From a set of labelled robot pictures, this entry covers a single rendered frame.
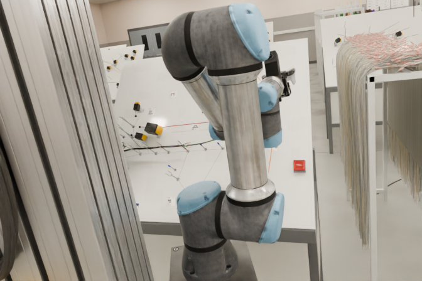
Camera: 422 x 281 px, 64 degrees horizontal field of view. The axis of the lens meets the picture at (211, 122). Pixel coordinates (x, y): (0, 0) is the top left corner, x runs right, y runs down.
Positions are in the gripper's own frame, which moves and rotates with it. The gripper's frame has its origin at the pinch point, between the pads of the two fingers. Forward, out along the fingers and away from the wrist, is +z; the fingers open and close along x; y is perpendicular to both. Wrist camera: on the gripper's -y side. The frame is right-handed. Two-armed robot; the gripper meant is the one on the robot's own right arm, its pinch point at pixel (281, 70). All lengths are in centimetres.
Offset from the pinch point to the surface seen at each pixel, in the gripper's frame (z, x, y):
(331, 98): 299, -9, 85
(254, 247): 8, -33, 81
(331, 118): 297, -13, 109
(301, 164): 22, -5, 47
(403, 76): 50, 44, 21
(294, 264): 9, -16, 92
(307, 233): 5, -6, 72
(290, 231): 5, -13, 71
